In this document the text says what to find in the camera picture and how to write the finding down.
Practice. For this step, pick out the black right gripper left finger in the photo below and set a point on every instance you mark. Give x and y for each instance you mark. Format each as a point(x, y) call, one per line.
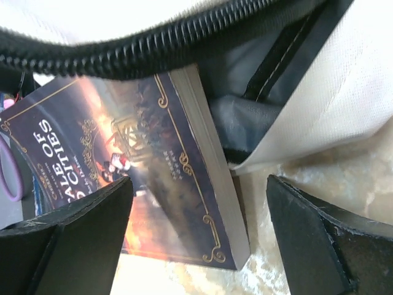
point(71, 250)

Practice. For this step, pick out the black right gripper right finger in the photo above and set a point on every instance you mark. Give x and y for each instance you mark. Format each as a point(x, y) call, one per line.
point(326, 249)

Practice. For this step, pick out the dark Tale of Two Cities book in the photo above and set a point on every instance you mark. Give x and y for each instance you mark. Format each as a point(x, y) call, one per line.
point(79, 135)

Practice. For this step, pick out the beige canvas backpack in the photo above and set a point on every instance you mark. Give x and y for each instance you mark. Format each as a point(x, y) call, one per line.
point(281, 79)

